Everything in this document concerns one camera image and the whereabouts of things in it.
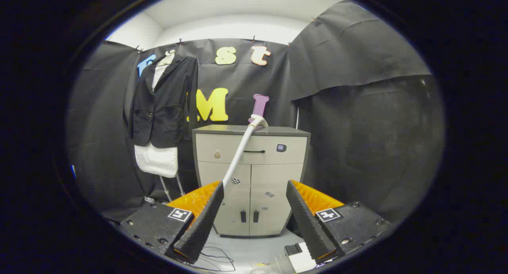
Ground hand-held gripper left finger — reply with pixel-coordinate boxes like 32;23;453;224
119;181;225;264

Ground grey cabinet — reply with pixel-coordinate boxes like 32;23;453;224
192;124;311;237

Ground white and black box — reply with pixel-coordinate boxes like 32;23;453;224
285;242;318;274

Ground black floor cable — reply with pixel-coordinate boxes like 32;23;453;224
187;246;237;273

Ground black backdrop cloth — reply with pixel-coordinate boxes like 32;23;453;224
67;0;445;223

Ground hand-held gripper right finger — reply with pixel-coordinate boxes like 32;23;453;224
286;179;391;262

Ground white garment steamer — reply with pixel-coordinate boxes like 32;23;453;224
221;114;269;189

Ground black jacket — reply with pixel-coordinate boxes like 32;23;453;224
128;56;199;149

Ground metal stand legs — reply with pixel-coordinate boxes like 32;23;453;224
159;174;186;203

